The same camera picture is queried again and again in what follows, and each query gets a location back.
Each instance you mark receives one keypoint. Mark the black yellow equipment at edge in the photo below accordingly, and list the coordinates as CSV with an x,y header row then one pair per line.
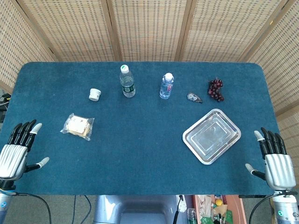
x,y
4,102

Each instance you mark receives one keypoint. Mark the blue felt table cover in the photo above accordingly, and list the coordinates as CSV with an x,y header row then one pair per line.
x,y
140,151

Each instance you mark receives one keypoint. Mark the small green label bottle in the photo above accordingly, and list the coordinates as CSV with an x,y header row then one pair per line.
x,y
191,215

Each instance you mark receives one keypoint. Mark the orange box of clutter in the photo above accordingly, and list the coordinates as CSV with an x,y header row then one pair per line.
x,y
218,210

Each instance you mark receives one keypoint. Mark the square stainless steel tray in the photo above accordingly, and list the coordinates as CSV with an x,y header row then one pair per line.
x,y
211,136

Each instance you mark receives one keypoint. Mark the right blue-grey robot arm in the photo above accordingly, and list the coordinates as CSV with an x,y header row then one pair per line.
x,y
286,207

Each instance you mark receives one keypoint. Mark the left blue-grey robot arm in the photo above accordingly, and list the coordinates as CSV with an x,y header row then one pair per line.
x,y
3,206

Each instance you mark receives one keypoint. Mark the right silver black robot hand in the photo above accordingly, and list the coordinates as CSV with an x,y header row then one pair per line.
x,y
278,166

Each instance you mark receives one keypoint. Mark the small white jar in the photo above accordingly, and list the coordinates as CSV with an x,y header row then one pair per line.
x,y
95,94

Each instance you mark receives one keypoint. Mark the bread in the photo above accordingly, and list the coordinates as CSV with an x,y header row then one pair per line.
x,y
78,126

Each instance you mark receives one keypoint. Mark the blue-grey robot torso base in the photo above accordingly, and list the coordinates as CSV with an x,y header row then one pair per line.
x,y
137,210

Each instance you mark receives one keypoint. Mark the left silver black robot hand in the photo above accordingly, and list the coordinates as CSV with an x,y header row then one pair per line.
x,y
11,158

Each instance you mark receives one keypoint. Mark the dark red grape bunch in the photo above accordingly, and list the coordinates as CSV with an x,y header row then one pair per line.
x,y
216,90

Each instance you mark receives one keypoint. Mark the grey correction tape dispenser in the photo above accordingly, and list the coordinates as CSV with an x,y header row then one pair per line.
x,y
194,97

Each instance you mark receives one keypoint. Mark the green label water bottle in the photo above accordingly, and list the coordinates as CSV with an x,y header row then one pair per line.
x,y
127,84

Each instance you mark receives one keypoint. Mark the woven bamboo folding screen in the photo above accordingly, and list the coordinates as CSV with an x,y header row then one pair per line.
x,y
149,30

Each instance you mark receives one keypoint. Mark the red label water bottle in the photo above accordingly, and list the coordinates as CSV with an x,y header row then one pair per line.
x,y
166,87

